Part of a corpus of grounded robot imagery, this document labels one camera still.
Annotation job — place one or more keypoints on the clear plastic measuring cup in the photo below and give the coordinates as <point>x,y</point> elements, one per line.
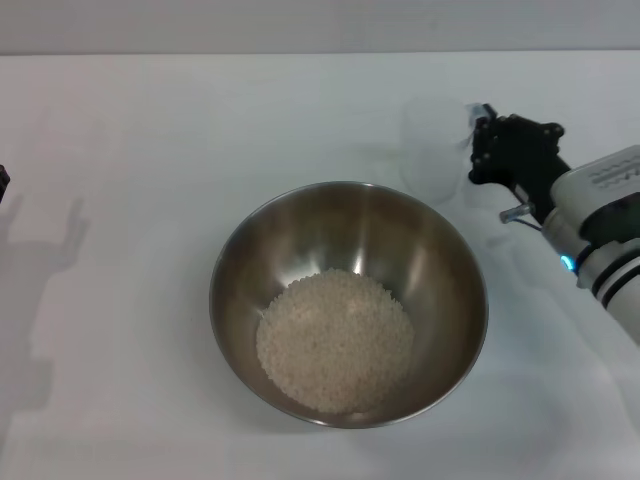
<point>430,150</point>

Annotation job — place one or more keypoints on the white rice grains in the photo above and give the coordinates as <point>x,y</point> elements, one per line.
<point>335,345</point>

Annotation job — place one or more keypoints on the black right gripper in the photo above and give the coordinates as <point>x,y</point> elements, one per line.
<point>525,155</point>

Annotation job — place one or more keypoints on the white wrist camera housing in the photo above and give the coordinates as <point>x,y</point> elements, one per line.
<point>595,185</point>

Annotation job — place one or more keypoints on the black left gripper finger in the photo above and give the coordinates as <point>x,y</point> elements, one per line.
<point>3,182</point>

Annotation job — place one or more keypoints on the stainless steel mixing bowl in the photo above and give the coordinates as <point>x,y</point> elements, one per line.
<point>440,280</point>

